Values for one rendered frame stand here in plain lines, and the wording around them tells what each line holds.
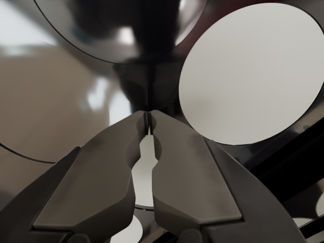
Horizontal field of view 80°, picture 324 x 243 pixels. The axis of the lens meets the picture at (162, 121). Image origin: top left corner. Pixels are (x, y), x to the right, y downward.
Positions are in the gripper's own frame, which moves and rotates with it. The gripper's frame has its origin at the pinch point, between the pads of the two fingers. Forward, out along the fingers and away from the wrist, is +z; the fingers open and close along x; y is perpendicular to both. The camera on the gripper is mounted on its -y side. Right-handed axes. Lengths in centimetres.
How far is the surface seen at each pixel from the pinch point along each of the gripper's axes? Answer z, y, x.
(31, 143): 1.8, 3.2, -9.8
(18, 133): 1.8, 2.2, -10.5
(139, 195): 1.7, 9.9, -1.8
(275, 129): 1.7, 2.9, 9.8
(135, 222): 1.7, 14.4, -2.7
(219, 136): 1.7, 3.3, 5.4
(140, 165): 1.6, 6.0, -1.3
